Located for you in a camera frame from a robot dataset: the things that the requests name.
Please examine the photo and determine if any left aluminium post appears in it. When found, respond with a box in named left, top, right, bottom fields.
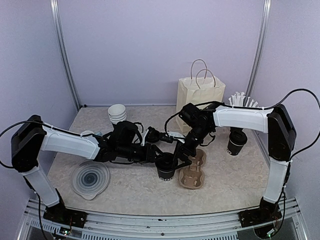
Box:
left=50, top=0, right=82, bottom=111

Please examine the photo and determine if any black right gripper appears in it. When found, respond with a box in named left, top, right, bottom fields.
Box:
left=171, top=124, right=212, bottom=170

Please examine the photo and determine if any black paper coffee cup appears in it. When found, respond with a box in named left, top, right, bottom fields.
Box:
left=227, top=139, right=244, bottom=156

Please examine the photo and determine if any aluminium post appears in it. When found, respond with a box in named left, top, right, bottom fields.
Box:
left=50, top=0, right=82, bottom=111
left=246, top=0, right=272, bottom=97

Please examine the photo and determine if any right aluminium post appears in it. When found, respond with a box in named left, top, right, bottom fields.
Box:
left=246, top=0, right=272, bottom=97

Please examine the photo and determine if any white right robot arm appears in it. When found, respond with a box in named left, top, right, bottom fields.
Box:
left=174, top=101, right=297, bottom=222

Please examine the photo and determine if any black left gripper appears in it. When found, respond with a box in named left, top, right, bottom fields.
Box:
left=118, top=143, right=167, bottom=165

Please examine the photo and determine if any brown pulp cup carrier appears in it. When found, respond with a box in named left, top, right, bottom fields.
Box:
left=178, top=148, right=207, bottom=190

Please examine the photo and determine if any aluminium front rail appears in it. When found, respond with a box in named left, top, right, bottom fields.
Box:
left=17, top=198, right=310, bottom=240

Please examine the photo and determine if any wrapped white straws bundle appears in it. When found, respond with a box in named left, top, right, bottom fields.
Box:
left=228, top=91, right=258, bottom=108

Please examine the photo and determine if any stack of black lids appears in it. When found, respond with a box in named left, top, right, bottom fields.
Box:
left=145, top=130, right=160, bottom=144

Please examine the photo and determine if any blue glass cup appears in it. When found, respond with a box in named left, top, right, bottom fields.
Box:
left=80, top=130, right=102, bottom=137

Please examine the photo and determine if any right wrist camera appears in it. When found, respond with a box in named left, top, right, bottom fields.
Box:
left=159, top=131, right=186, bottom=144

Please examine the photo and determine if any stack of paper cups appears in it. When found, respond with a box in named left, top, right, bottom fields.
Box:
left=107, top=104, right=127, bottom=125

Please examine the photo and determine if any cream paper bag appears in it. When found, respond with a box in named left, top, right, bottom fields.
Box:
left=175, top=59, right=226, bottom=132

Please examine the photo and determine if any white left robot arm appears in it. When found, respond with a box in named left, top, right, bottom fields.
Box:
left=11, top=115, right=165, bottom=223

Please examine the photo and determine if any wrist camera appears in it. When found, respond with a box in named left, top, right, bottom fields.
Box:
left=140, top=126, right=154, bottom=147
left=159, top=131, right=186, bottom=144

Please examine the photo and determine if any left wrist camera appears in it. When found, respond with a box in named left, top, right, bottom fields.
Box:
left=140, top=126, right=154, bottom=147

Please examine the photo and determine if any black cup lid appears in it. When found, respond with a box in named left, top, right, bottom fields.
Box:
left=155, top=153, right=178, bottom=172
left=229, top=131, right=248, bottom=146

